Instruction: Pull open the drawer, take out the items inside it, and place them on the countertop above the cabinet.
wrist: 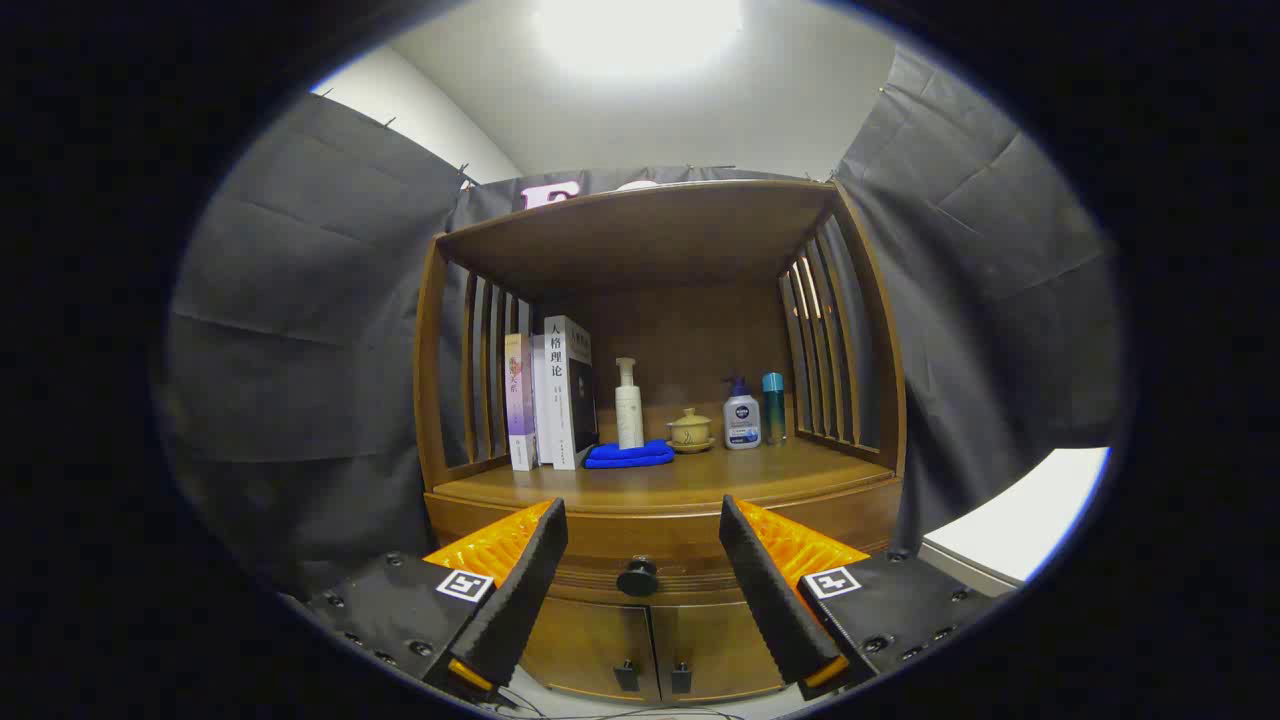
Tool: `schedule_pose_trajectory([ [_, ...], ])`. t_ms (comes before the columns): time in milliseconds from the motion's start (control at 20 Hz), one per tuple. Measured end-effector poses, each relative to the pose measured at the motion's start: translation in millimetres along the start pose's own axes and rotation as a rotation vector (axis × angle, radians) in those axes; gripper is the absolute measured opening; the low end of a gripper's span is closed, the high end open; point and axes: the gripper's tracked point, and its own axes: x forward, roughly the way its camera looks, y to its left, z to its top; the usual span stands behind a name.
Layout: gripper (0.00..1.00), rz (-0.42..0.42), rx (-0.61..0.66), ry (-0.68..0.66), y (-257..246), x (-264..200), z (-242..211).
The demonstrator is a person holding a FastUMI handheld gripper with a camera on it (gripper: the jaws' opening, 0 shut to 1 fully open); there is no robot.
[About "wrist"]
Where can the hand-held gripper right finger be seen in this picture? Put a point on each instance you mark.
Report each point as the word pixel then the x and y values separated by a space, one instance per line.
pixel 765 590

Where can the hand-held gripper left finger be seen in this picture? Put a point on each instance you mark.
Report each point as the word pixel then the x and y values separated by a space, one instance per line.
pixel 520 590

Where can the wooden drawer with black knob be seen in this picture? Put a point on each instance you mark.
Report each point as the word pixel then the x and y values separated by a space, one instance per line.
pixel 645 535

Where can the wooden countertop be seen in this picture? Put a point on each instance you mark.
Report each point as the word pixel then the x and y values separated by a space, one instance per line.
pixel 700 480

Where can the wooden cabinet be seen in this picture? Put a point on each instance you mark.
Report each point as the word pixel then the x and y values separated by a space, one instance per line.
pixel 640 235

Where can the white bottle with blue pump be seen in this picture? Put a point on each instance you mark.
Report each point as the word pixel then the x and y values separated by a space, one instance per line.
pixel 742 425

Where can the blue folded cloth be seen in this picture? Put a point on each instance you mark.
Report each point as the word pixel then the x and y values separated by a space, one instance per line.
pixel 628 456

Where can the yellow lidded teacup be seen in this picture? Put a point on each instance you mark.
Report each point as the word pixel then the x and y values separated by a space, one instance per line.
pixel 690 430

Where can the teal bottle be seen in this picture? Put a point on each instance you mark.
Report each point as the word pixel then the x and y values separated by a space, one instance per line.
pixel 774 410

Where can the purple book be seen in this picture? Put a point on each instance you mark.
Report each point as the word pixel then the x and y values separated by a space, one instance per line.
pixel 518 400

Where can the thin white book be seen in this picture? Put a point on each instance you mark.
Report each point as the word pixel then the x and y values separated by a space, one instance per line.
pixel 540 400

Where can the thick white and black book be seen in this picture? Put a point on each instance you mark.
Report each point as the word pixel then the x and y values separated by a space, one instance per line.
pixel 562 400

